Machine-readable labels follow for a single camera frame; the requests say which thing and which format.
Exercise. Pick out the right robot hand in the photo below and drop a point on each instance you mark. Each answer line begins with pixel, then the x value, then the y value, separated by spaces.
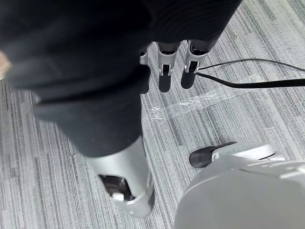
pixel 95 59

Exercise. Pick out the beige furniture corner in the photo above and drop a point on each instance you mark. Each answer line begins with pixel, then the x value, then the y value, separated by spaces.
pixel 3 64

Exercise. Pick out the clear tape strip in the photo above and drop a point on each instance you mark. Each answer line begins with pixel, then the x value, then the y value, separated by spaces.
pixel 190 102

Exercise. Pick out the dark robot foot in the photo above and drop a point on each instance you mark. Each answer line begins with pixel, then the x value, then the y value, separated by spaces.
pixel 202 156

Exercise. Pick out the silver robot leg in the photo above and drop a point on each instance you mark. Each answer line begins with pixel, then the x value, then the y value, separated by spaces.
pixel 240 193

